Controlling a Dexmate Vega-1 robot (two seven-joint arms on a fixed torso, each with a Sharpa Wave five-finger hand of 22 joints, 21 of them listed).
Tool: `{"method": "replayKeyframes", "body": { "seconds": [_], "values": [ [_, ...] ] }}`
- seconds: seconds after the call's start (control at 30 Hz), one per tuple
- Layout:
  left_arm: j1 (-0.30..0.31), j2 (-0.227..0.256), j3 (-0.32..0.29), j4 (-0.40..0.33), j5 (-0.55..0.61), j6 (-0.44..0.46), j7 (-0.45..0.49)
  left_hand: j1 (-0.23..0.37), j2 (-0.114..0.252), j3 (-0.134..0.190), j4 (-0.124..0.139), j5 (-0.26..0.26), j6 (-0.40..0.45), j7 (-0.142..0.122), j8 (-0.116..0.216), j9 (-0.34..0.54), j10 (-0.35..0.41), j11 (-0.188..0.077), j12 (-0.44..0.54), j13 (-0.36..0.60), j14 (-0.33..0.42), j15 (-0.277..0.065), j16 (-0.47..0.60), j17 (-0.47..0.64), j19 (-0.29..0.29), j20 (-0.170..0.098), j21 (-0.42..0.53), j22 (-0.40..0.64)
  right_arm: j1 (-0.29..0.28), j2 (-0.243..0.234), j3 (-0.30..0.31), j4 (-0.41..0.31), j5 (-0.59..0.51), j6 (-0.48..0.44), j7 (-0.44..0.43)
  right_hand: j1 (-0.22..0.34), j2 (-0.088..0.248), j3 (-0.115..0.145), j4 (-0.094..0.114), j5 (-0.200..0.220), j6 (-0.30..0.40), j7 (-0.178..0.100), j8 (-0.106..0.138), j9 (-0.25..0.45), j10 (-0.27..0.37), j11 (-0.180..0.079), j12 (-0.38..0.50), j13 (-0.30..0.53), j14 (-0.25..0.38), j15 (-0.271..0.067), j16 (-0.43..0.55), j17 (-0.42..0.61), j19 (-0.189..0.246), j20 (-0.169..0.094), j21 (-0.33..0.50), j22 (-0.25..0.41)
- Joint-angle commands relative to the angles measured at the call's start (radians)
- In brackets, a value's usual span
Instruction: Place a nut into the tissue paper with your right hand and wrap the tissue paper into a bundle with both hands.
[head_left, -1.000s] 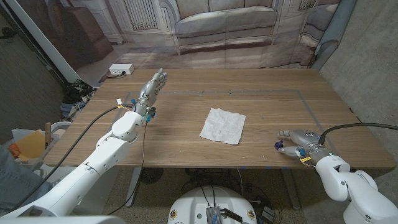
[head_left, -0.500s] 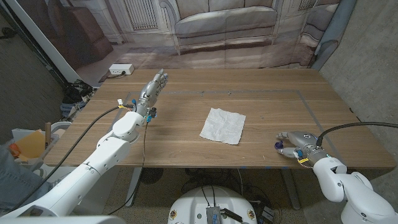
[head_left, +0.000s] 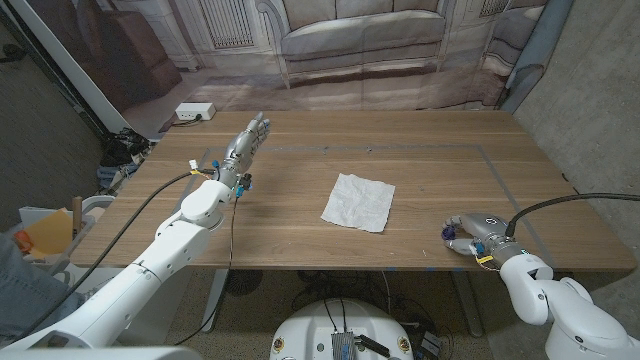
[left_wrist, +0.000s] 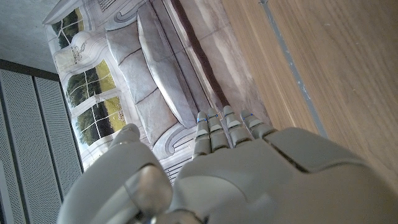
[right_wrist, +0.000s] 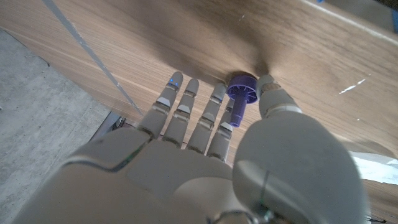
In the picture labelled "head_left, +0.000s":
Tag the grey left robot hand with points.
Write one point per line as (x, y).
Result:
(242, 150)

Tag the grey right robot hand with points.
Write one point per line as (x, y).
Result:
(487, 230)

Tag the purple plastic nut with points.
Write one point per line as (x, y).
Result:
(448, 233)

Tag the white tissue paper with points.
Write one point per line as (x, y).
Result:
(357, 202)

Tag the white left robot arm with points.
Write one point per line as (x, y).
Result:
(165, 245)

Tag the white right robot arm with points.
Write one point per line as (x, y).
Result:
(575, 325)

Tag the white power strip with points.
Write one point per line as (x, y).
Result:
(195, 110)

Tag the grey table leg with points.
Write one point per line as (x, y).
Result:
(469, 305)

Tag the pile of dark bags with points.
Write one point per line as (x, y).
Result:
(120, 150)

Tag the black round fan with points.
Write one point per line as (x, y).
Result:
(243, 281)

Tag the printed sofa room backdrop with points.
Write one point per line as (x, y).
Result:
(350, 75)

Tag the white plastic bin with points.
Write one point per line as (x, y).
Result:
(100, 202)

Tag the white table leg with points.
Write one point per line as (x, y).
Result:
(214, 300)

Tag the grey rolled backdrop tube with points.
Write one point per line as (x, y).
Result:
(535, 55)

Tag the grey finned electronics module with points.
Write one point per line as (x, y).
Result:
(343, 346)

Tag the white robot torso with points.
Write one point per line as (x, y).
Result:
(310, 325)

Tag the orange folder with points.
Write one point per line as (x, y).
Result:
(47, 235)

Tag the person leg in jeans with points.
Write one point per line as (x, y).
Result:
(25, 295)

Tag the white diagonal frame beam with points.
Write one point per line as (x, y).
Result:
(65, 60)

